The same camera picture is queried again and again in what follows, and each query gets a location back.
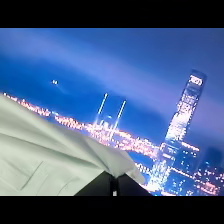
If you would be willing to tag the white shirt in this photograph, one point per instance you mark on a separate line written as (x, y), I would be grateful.
(50, 156)

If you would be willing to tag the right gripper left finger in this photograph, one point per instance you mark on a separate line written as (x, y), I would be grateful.
(100, 187)

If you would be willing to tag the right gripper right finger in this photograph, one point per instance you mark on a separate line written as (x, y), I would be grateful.
(130, 188)

